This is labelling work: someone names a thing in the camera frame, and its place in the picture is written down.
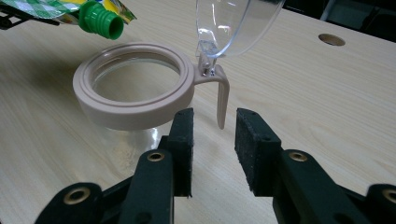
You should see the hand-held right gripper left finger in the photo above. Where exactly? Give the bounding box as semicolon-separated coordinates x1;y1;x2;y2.
118;107;194;224

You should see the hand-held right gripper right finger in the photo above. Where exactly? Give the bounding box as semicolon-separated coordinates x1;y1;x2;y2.
233;107;372;224

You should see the colourful snack pouch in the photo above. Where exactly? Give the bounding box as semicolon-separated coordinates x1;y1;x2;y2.
0;0;138;41

